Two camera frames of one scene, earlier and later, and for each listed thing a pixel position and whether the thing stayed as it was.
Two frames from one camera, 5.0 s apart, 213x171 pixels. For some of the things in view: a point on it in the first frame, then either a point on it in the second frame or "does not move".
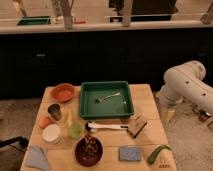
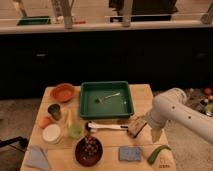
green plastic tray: [105, 99] does not move
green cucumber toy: [154, 153] does not move
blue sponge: [129, 153] does not move
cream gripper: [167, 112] to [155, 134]
